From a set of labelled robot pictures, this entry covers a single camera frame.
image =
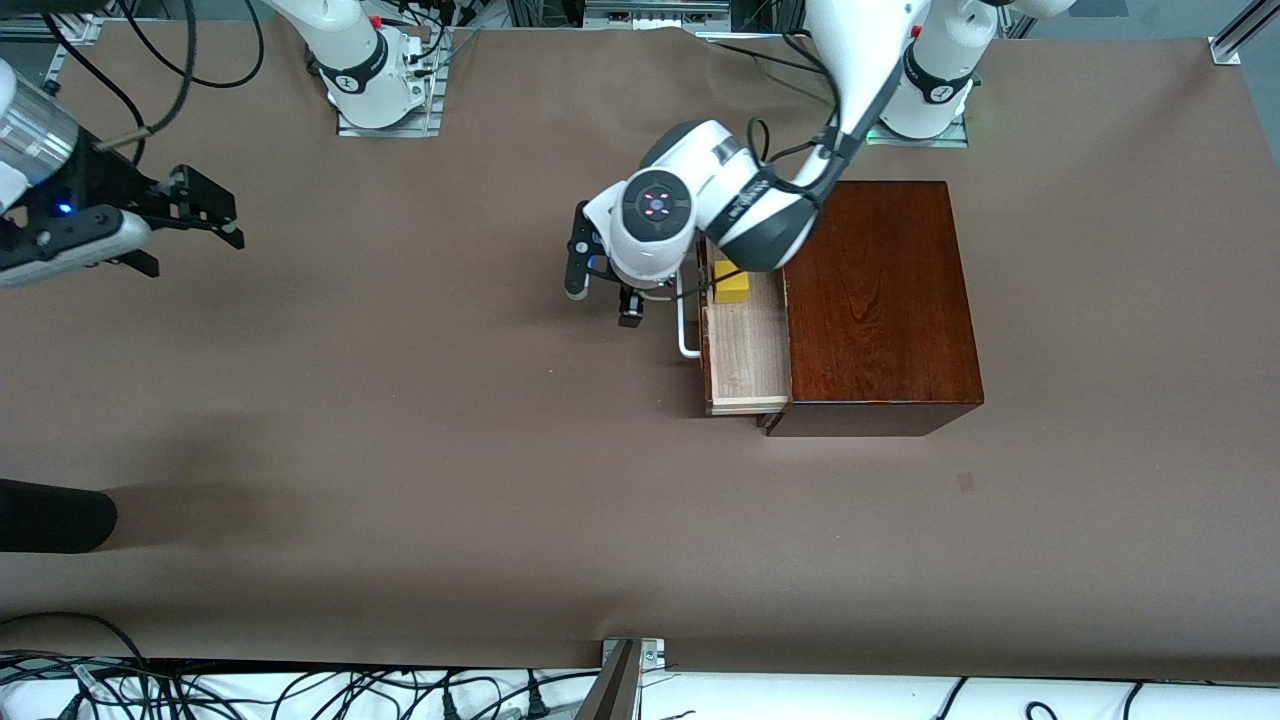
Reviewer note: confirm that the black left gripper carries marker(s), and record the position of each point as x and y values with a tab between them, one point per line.
630	304

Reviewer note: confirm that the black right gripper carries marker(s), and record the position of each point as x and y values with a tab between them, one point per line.
112	183

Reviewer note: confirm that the yellow block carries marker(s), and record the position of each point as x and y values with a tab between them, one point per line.
732	288

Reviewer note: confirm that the wooden drawer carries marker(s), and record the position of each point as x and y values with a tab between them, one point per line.
745	340

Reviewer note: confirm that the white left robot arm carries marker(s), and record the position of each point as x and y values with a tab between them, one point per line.
655	215

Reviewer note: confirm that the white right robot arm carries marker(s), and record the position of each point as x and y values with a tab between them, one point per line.
350	60

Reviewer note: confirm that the paper table cover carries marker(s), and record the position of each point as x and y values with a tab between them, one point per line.
400	400

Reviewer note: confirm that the dark brown wooden cabinet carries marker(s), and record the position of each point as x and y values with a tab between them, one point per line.
880	300

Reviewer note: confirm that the grey electronics box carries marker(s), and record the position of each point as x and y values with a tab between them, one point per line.
650	15

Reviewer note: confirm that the black cylindrical object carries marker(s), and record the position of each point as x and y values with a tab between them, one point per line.
50	515

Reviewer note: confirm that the right arm aluminium base plate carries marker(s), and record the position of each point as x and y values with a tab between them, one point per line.
400	130

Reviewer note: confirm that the left arm aluminium base plate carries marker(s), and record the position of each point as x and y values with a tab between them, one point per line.
920	142

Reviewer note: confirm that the silver corner bracket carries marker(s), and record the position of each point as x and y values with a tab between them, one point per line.
652	655

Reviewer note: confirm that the grey metal post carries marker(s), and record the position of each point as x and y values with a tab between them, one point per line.
612	695

